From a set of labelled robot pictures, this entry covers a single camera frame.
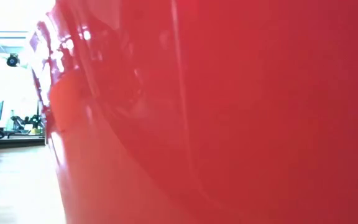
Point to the black ceiling-hung camera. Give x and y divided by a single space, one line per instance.
12 60

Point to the yellow-green cup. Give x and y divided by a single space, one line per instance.
35 131

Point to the black background robot arm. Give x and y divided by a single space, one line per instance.
20 120

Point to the red plastic mini bowl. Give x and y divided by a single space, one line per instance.
228 124

